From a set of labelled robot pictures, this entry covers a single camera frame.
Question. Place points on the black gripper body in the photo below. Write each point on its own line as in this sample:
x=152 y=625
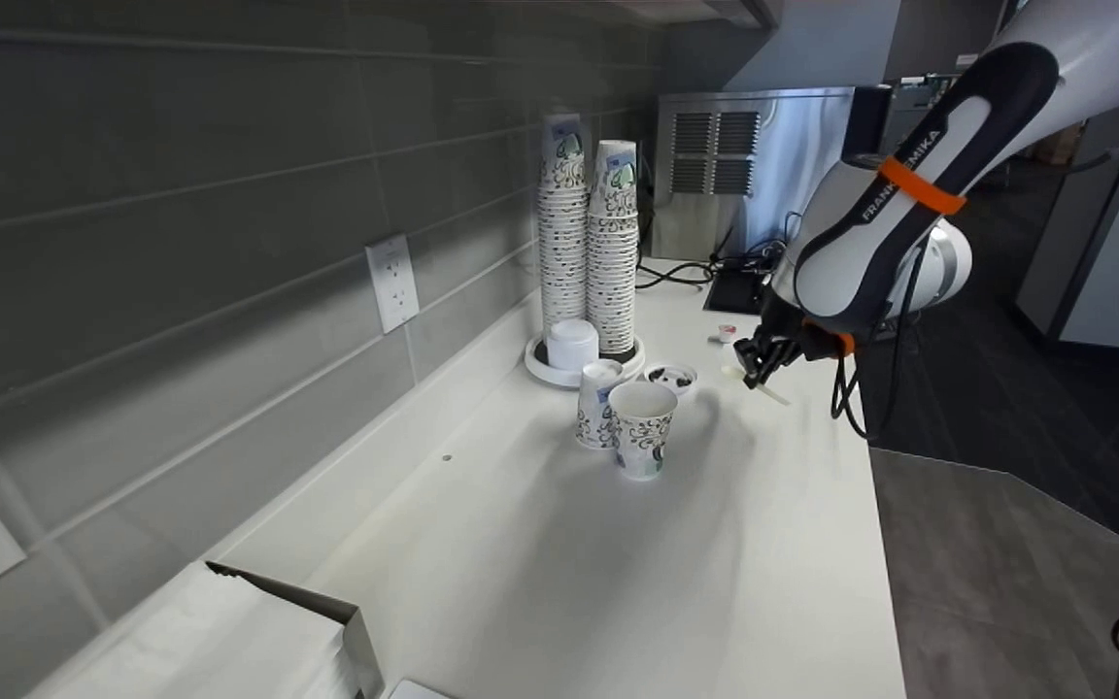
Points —
x=800 y=333

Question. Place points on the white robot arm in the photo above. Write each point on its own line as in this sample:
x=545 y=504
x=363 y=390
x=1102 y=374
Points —
x=896 y=217

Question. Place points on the brown coffee beans pile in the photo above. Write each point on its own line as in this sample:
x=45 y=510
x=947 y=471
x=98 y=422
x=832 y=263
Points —
x=680 y=377

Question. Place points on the patterned paper cup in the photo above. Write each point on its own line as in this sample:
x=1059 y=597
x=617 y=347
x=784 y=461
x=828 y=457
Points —
x=592 y=414
x=642 y=431

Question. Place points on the short white lid stack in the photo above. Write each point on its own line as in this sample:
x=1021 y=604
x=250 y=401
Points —
x=573 y=347

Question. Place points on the white round cup tray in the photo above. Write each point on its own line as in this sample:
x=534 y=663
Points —
x=545 y=366

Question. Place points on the stainless steel appliance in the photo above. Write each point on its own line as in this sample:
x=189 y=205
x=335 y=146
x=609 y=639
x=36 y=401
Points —
x=756 y=167

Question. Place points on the tall stack of paper cups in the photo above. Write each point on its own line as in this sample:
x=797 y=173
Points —
x=610 y=247
x=566 y=217

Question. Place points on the white appliance panel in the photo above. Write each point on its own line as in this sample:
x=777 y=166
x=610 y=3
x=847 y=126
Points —
x=1118 y=273

